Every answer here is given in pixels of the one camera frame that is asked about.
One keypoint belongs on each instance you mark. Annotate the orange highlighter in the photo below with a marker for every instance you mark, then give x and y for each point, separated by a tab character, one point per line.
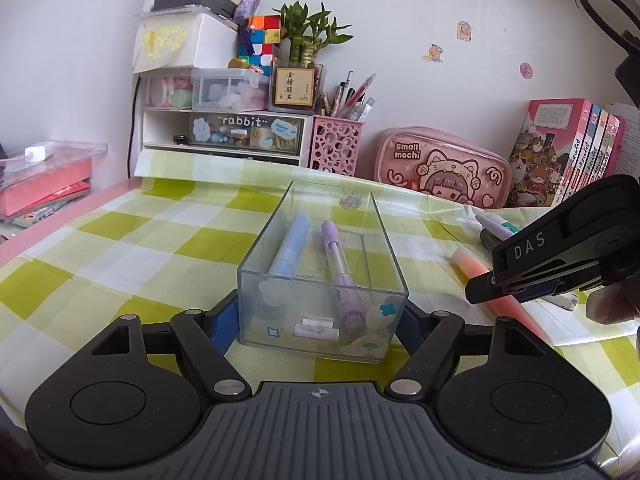
472	265

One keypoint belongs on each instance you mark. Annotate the small toy figure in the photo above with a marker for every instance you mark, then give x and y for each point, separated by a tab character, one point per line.
245	64

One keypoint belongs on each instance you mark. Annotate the pale blue pen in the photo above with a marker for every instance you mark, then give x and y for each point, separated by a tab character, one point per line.
292	245

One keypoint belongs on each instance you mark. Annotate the person's right hand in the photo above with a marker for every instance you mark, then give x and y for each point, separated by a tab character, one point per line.
612	305

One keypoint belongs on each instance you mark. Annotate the stack of thin books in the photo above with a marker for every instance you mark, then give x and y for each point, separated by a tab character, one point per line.
30	215

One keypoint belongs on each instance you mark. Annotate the purple sachet charm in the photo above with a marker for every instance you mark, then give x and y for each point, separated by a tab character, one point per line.
248	5

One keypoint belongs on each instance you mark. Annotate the small white eraser piece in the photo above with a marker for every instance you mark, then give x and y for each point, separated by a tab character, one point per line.
315	332
317	321

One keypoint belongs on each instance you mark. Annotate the white charger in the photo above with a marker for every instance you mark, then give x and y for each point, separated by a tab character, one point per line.
36	153

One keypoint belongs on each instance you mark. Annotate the white box with yellow drawing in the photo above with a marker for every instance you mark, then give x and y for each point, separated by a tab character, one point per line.
210	40

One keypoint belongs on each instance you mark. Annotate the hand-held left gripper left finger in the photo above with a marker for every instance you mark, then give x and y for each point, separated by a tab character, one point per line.
226	317

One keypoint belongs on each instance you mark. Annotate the clear plastic tray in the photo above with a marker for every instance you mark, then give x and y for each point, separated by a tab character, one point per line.
75	152

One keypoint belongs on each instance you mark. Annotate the white glue stick teal label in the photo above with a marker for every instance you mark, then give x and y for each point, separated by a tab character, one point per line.
492	222

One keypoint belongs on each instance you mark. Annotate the bunch of pens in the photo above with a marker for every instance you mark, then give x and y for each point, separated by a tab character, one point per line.
345	95

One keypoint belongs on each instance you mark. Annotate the round pastel wall sticker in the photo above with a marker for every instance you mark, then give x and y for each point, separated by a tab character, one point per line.
463	31

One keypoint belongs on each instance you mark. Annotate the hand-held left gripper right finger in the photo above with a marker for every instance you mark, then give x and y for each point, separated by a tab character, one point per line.
412	322

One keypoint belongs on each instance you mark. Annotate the colourful puzzle cube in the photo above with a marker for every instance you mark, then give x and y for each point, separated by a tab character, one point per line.
262	35

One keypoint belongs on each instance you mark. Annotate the pink pencil case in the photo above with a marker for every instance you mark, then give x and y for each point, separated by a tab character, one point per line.
415	160

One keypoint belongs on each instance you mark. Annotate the pink flat box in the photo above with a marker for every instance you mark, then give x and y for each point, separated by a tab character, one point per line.
45	190

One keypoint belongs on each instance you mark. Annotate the white drawer organiser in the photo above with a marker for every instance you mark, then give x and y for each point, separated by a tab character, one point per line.
160	125

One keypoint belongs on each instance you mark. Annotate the lucky bamboo plant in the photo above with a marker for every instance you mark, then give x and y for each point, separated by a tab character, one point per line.
305	25

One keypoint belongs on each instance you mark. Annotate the duck wall sticker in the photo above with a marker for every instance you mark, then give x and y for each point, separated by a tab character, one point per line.
432	53

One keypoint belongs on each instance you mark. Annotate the clear storage box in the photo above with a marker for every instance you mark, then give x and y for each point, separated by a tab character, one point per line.
230	90
167	90

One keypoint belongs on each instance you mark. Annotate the green checked tablecloth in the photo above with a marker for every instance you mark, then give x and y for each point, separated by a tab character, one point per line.
150	240

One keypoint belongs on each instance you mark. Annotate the clear plastic box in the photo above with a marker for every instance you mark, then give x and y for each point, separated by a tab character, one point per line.
372	240

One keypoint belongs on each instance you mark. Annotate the pink perforated pen holder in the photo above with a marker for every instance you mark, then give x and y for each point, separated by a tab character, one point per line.
335	145

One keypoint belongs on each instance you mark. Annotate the round pink wall sticker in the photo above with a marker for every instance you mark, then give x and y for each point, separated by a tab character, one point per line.
526	70

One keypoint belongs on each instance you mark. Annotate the open printed book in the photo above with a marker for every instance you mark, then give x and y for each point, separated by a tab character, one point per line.
631	140

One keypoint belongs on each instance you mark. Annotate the purple pen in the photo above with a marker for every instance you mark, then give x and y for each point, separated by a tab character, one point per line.
334	250

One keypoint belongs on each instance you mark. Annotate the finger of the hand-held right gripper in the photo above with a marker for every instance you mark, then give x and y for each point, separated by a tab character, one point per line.
480	290

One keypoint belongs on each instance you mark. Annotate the glass vase with label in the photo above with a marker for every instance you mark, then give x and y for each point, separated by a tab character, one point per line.
295	87

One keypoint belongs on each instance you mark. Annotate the pink cat comic book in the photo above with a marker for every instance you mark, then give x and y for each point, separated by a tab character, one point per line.
545	150
614	142
592	150
602	145

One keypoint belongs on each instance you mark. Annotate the black flat box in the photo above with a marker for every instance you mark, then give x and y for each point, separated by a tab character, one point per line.
200	5

